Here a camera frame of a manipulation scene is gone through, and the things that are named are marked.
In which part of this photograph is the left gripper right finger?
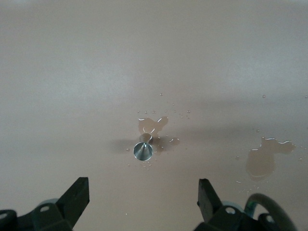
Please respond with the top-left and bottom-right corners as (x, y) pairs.
(192, 178), (286, 231)

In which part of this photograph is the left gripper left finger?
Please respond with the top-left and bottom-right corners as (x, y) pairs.
(0, 177), (90, 231)

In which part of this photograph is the steel conical jigger cup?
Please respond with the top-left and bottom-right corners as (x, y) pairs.
(133, 133), (154, 161)

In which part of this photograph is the spilled liquid puddle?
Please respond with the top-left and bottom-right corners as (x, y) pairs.
(137, 116), (180, 151)
(245, 136), (296, 181)

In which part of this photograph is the brown table mat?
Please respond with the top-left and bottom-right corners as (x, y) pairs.
(0, 0), (308, 231)

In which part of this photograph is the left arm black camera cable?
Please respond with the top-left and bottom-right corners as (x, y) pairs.
(244, 193), (297, 231)

